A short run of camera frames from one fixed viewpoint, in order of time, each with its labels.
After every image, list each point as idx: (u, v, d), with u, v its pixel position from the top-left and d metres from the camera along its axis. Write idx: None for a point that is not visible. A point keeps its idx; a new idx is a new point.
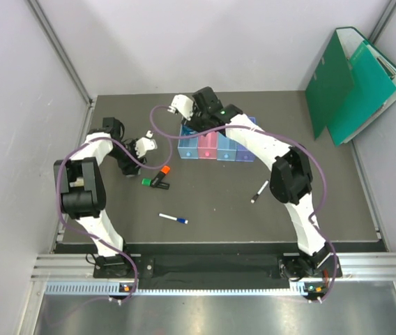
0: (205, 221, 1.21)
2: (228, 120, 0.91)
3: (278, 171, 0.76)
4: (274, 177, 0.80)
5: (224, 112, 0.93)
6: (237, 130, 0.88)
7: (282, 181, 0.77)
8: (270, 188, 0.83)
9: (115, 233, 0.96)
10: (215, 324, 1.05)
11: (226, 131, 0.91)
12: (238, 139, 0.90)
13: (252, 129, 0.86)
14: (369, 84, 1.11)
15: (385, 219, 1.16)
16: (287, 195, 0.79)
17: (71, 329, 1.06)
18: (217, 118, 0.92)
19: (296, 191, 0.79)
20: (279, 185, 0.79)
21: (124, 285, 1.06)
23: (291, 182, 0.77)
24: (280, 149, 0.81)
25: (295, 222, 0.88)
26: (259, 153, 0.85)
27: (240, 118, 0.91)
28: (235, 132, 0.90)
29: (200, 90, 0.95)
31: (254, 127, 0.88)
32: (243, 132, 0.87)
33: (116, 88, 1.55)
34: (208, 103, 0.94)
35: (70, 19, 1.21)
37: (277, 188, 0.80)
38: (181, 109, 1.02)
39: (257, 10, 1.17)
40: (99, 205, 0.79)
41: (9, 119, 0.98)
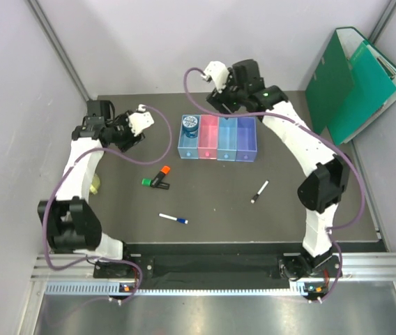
0: (205, 222, 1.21)
2: (270, 103, 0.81)
3: (317, 180, 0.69)
4: (307, 182, 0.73)
5: (267, 93, 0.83)
6: (278, 121, 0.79)
7: (316, 189, 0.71)
8: (298, 190, 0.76)
9: (113, 241, 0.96)
10: (215, 323, 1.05)
11: (264, 119, 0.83)
12: (277, 130, 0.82)
13: (296, 124, 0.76)
14: (369, 84, 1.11)
15: (385, 219, 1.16)
16: (316, 204, 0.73)
17: (71, 329, 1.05)
18: (257, 99, 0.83)
19: (326, 200, 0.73)
20: (312, 192, 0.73)
21: (124, 285, 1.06)
23: (325, 192, 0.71)
24: (324, 155, 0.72)
25: (310, 227, 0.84)
26: (297, 153, 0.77)
27: (286, 105, 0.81)
28: (276, 123, 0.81)
29: (243, 63, 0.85)
31: (298, 121, 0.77)
32: (284, 125, 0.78)
33: (116, 88, 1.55)
34: (249, 80, 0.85)
35: (70, 19, 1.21)
37: (307, 194, 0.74)
38: (217, 78, 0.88)
39: (257, 10, 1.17)
40: (93, 241, 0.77)
41: (9, 119, 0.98)
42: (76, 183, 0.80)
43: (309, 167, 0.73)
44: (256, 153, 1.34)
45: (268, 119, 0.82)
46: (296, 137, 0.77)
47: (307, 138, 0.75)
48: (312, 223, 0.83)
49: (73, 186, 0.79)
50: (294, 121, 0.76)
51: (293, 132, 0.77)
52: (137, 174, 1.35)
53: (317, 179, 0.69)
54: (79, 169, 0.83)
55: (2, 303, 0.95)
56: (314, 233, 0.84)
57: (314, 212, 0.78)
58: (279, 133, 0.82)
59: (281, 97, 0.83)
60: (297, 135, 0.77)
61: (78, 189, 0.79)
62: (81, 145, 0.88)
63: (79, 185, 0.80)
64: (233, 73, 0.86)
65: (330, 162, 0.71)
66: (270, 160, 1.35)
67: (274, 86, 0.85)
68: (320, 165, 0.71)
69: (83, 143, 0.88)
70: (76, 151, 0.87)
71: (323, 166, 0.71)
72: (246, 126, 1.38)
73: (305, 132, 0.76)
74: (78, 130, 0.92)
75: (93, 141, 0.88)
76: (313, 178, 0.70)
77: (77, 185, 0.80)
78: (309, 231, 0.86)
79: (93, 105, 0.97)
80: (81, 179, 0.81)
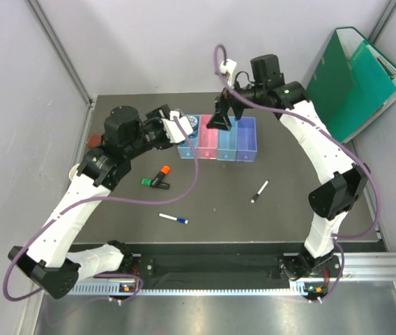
0: (205, 222, 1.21)
2: (289, 100, 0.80)
3: (332, 189, 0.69)
4: (319, 189, 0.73)
5: (288, 89, 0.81)
6: (297, 123, 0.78)
7: (330, 199, 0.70)
8: (310, 195, 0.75)
9: (108, 257, 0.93)
10: (215, 323, 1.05)
11: (282, 118, 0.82)
12: (295, 131, 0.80)
13: (317, 128, 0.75)
14: (369, 84, 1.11)
15: (385, 219, 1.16)
16: (328, 213, 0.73)
17: (70, 329, 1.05)
18: (276, 95, 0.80)
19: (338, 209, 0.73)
20: (325, 200, 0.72)
21: (124, 285, 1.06)
23: (339, 202, 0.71)
24: (342, 163, 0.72)
25: (316, 230, 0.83)
26: (314, 158, 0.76)
27: (307, 105, 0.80)
28: (293, 123, 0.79)
29: (263, 56, 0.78)
31: (319, 125, 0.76)
32: (304, 127, 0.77)
33: (116, 88, 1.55)
34: (268, 76, 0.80)
35: (70, 19, 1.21)
37: (319, 202, 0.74)
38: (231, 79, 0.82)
39: (258, 10, 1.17)
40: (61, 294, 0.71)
41: (10, 119, 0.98)
42: (53, 241, 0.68)
43: (327, 175, 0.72)
44: (256, 153, 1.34)
45: (287, 118, 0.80)
46: (315, 141, 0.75)
47: (326, 144, 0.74)
48: (318, 227, 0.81)
49: (48, 244, 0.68)
50: (315, 125, 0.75)
51: (312, 137, 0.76)
52: (137, 174, 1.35)
53: (333, 188, 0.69)
54: (63, 223, 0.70)
55: (2, 303, 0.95)
56: (318, 236, 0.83)
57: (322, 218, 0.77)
58: (297, 135, 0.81)
59: (302, 94, 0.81)
60: (316, 139, 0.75)
61: (51, 252, 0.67)
62: (81, 187, 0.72)
63: (54, 248, 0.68)
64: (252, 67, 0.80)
65: (348, 170, 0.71)
66: (270, 160, 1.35)
67: (293, 82, 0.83)
68: (339, 174, 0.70)
69: (84, 183, 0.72)
70: (70, 194, 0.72)
71: (341, 175, 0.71)
72: (246, 127, 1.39)
73: (325, 137, 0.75)
74: (89, 154, 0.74)
75: (94, 187, 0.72)
76: (329, 187, 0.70)
77: (52, 247, 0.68)
78: (314, 234, 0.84)
79: (111, 125, 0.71)
80: (59, 238, 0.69)
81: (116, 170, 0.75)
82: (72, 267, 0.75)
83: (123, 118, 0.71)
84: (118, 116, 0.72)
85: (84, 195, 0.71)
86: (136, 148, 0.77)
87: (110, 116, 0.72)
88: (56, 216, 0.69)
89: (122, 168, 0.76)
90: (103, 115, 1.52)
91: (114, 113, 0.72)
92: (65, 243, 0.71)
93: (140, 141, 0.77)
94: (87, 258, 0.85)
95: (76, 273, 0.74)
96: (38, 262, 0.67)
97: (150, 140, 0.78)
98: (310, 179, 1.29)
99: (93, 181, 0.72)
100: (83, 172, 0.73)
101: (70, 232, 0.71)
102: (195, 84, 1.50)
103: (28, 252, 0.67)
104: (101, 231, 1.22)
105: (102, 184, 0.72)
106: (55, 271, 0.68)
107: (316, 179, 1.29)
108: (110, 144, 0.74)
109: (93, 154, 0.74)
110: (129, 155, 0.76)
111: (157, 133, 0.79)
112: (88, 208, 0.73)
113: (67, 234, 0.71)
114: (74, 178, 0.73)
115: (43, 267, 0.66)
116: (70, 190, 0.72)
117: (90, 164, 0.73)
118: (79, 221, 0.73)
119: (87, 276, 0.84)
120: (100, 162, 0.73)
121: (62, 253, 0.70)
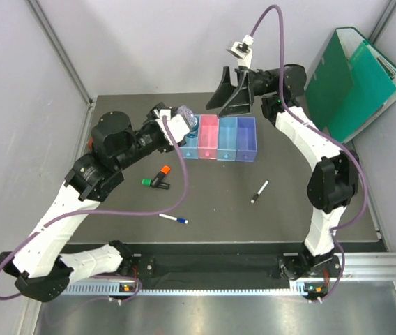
0: (204, 222, 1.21)
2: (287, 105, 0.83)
3: (321, 173, 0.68)
4: (313, 179, 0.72)
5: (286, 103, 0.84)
6: (288, 122, 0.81)
7: (321, 184, 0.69)
8: (307, 190, 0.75)
9: (104, 261, 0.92)
10: (215, 323, 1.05)
11: (275, 123, 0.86)
12: (287, 130, 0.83)
13: (305, 123, 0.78)
14: (368, 84, 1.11)
15: (385, 219, 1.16)
16: (323, 201, 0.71)
17: (70, 329, 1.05)
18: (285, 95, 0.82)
19: (335, 199, 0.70)
20: (320, 188, 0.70)
21: (124, 285, 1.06)
23: (332, 188, 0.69)
24: (330, 150, 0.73)
25: (315, 227, 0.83)
26: (305, 150, 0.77)
27: (297, 109, 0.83)
28: (284, 122, 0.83)
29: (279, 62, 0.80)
31: (307, 121, 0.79)
32: (293, 125, 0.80)
33: (116, 88, 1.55)
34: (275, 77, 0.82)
35: (70, 19, 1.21)
37: (316, 191, 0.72)
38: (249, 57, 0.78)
39: (258, 11, 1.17)
40: (46, 299, 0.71)
41: (9, 119, 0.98)
42: (36, 253, 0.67)
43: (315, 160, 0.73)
44: (256, 153, 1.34)
45: (279, 121, 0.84)
46: (304, 134, 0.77)
47: (314, 135, 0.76)
48: (318, 223, 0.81)
49: (32, 255, 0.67)
50: (302, 121, 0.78)
51: (300, 131, 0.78)
52: (137, 174, 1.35)
53: (321, 171, 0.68)
54: (47, 236, 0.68)
55: (3, 303, 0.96)
56: (318, 233, 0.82)
57: (321, 212, 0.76)
58: (290, 135, 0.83)
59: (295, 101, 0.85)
60: (305, 132, 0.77)
61: (34, 264, 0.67)
62: (67, 198, 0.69)
63: (37, 259, 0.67)
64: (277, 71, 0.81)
65: (334, 156, 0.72)
66: (270, 160, 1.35)
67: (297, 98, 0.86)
68: (325, 158, 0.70)
69: (70, 195, 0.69)
70: (56, 205, 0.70)
71: (328, 159, 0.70)
72: (246, 127, 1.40)
73: (313, 130, 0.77)
74: (78, 162, 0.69)
75: (79, 202, 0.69)
76: (318, 171, 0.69)
77: (35, 259, 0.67)
78: (314, 229, 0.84)
79: (98, 137, 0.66)
80: (42, 250, 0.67)
81: (104, 183, 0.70)
82: (63, 273, 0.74)
83: (111, 128, 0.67)
84: (109, 124, 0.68)
85: (70, 207, 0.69)
86: (130, 155, 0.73)
87: (100, 125, 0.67)
88: (39, 229, 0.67)
89: (113, 180, 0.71)
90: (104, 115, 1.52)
91: (103, 121, 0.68)
92: (51, 255, 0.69)
93: (134, 148, 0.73)
94: (82, 262, 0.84)
95: (66, 279, 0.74)
96: (21, 273, 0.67)
97: (146, 145, 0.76)
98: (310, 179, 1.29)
99: (79, 194, 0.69)
100: (70, 183, 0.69)
101: (56, 243, 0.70)
102: (195, 84, 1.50)
103: (14, 262, 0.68)
104: (103, 231, 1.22)
105: (87, 197, 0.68)
106: (40, 280, 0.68)
107: None
108: (100, 154, 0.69)
109: (83, 162, 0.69)
110: (120, 165, 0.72)
111: (153, 137, 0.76)
112: (75, 219, 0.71)
113: (53, 246, 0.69)
114: (61, 188, 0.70)
115: (26, 278, 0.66)
116: (56, 201, 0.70)
117: (78, 174, 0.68)
118: (65, 232, 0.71)
119: (81, 278, 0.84)
120: (88, 173, 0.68)
121: (48, 264, 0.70)
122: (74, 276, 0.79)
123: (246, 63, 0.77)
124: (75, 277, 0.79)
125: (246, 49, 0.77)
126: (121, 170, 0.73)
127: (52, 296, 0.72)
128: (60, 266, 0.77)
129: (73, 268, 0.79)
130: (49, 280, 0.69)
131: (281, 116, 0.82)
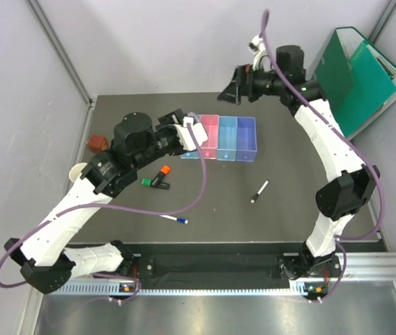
0: (204, 222, 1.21)
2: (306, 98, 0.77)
3: (339, 187, 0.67)
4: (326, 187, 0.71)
5: (305, 88, 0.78)
6: (311, 119, 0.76)
7: (336, 197, 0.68)
8: (317, 194, 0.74)
9: (105, 258, 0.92)
10: (215, 324, 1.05)
11: (296, 114, 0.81)
12: (307, 126, 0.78)
13: (330, 125, 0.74)
14: (369, 84, 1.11)
15: (385, 219, 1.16)
16: (332, 211, 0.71)
17: (71, 329, 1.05)
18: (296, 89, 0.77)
19: (344, 209, 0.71)
20: (332, 198, 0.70)
21: (124, 285, 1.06)
23: (344, 200, 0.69)
24: (352, 162, 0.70)
25: (318, 230, 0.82)
26: (323, 155, 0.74)
27: (323, 104, 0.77)
28: (306, 117, 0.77)
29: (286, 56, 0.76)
31: (332, 123, 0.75)
32: (316, 124, 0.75)
33: (116, 88, 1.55)
34: (290, 70, 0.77)
35: (71, 19, 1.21)
37: (326, 199, 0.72)
38: (260, 55, 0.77)
39: (258, 10, 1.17)
40: (47, 289, 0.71)
41: (10, 118, 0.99)
42: (45, 242, 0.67)
43: (333, 172, 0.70)
44: (256, 153, 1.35)
45: (302, 116, 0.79)
46: (326, 139, 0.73)
47: (337, 143, 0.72)
48: (321, 228, 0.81)
49: (41, 244, 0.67)
50: (328, 123, 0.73)
51: (323, 134, 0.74)
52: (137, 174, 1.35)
53: (339, 185, 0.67)
54: (58, 225, 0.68)
55: (2, 303, 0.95)
56: (321, 236, 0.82)
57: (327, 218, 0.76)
58: (309, 132, 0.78)
59: (320, 93, 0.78)
60: (329, 138, 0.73)
61: (42, 252, 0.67)
62: (83, 191, 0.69)
63: (45, 249, 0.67)
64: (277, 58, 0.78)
65: (356, 172, 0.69)
66: (270, 160, 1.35)
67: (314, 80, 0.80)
68: (346, 173, 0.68)
69: (84, 188, 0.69)
70: (70, 197, 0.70)
71: (348, 174, 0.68)
72: (246, 127, 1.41)
73: (337, 136, 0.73)
74: (95, 158, 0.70)
75: (93, 194, 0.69)
76: (335, 184, 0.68)
77: (44, 248, 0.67)
78: (318, 233, 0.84)
79: (120, 134, 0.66)
80: (52, 240, 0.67)
81: (120, 180, 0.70)
82: (66, 266, 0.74)
83: (134, 128, 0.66)
84: (132, 123, 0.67)
85: (84, 199, 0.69)
86: (147, 155, 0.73)
87: (123, 123, 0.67)
88: (51, 217, 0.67)
89: (127, 177, 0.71)
90: (103, 115, 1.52)
91: (127, 120, 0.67)
92: (60, 244, 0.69)
93: (152, 149, 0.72)
94: (85, 257, 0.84)
95: (68, 273, 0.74)
96: (28, 261, 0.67)
97: (163, 147, 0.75)
98: (310, 179, 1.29)
99: (93, 188, 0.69)
100: (86, 175, 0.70)
101: (65, 233, 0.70)
102: (195, 84, 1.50)
103: (22, 248, 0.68)
104: (103, 230, 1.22)
105: (102, 192, 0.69)
106: (44, 269, 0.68)
107: (316, 179, 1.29)
108: (119, 151, 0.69)
109: (100, 158, 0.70)
110: (136, 164, 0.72)
111: (170, 139, 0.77)
112: (86, 212, 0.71)
113: (62, 236, 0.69)
114: (77, 181, 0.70)
115: (33, 266, 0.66)
116: (70, 192, 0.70)
117: (95, 168, 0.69)
118: (76, 224, 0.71)
119: (82, 274, 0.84)
120: (105, 168, 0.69)
121: (54, 254, 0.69)
122: (75, 271, 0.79)
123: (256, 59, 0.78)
124: (77, 273, 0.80)
125: (254, 48, 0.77)
126: (136, 169, 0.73)
127: (55, 287, 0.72)
128: (63, 259, 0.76)
129: (76, 262, 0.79)
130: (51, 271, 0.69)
131: (304, 110, 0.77)
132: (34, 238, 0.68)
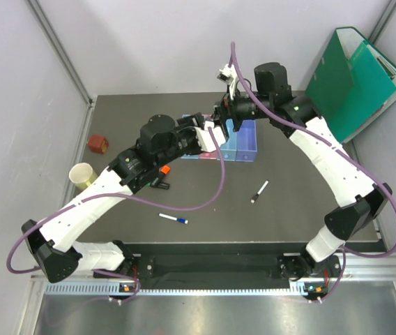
0: (204, 222, 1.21)
2: (300, 118, 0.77)
3: (356, 213, 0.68)
4: (339, 211, 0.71)
5: (298, 106, 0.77)
6: (311, 142, 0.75)
7: (351, 222, 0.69)
8: (329, 218, 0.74)
9: (107, 256, 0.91)
10: (215, 324, 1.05)
11: (291, 136, 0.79)
12: (308, 150, 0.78)
13: (333, 147, 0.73)
14: (368, 84, 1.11)
15: (385, 220, 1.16)
16: (347, 236, 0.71)
17: (71, 329, 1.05)
18: (286, 113, 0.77)
19: (357, 230, 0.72)
20: (346, 223, 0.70)
21: (124, 284, 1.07)
23: (359, 224, 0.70)
24: (364, 184, 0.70)
25: (323, 241, 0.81)
26: (331, 179, 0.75)
27: (319, 122, 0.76)
28: (307, 141, 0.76)
29: (270, 69, 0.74)
31: (334, 144, 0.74)
32: (318, 146, 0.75)
33: (116, 89, 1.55)
34: (275, 89, 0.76)
35: (70, 18, 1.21)
37: (338, 224, 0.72)
38: (234, 84, 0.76)
39: (258, 11, 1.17)
40: (53, 276, 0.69)
41: (10, 119, 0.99)
42: (66, 225, 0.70)
43: (348, 198, 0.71)
44: (256, 153, 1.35)
45: (300, 137, 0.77)
46: (331, 162, 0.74)
47: (344, 165, 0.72)
48: (327, 240, 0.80)
49: (61, 227, 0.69)
50: (331, 144, 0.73)
51: (328, 158, 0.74)
52: None
53: (355, 212, 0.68)
54: (81, 211, 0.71)
55: (1, 303, 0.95)
56: (325, 247, 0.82)
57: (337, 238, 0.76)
58: (310, 154, 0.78)
59: (313, 110, 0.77)
60: (334, 161, 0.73)
61: (62, 234, 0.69)
62: (109, 181, 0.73)
63: (65, 232, 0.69)
64: (257, 78, 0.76)
65: (370, 192, 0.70)
66: (270, 161, 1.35)
67: (304, 95, 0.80)
68: (361, 198, 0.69)
69: (111, 179, 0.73)
70: (96, 185, 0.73)
71: (362, 198, 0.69)
72: (246, 127, 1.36)
73: (342, 157, 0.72)
74: (121, 154, 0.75)
75: (119, 185, 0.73)
76: (351, 211, 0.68)
77: (64, 231, 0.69)
78: (321, 243, 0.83)
79: (146, 134, 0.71)
80: (73, 224, 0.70)
81: (144, 176, 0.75)
82: (74, 257, 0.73)
83: (160, 128, 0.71)
84: (155, 125, 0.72)
85: (109, 188, 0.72)
86: (169, 155, 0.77)
87: (148, 124, 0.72)
88: (77, 202, 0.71)
89: (150, 174, 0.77)
90: (103, 115, 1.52)
91: (152, 121, 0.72)
92: (78, 229, 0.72)
93: (173, 149, 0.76)
94: (90, 251, 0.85)
95: (76, 264, 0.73)
96: (47, 242, 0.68)
97: (183, 147, 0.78)
98: (310, 179, 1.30)
99: (120, 179, 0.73)
100: (113, 168, 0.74)
101: (85, 220, 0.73)
102: (194, 84, 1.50)
103: (42, 229, 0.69)
104: (104, 230, 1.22)
105: (127, 184, 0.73)
106: (60, 254, 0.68)
107: (316, 179, 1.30)
108: (143, 149, 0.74)
109: (126, 154, 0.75)
110: (159, 162, 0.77)
111: (189, 140, 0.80)
112: (109, 203, 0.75)
113: (81, 222, 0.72)
114: (103, 172, 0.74)
115: (51, 248, 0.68)
116: (96, 183, 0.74)
117: (122, 163, 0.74)
118: (96, 212, 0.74)
119: (85, 269, 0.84)
120: (132, 164, 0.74)
121: (71, 239, 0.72)
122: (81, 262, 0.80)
123: (233, 88, 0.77)
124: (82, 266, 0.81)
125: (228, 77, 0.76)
126: (158, 167, 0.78)
127: (65, 274, 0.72)
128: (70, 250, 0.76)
129: (83, 254, 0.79)
130: (65, 257, 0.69)
131: (302, 135, 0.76)
132: (56, 220, 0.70)
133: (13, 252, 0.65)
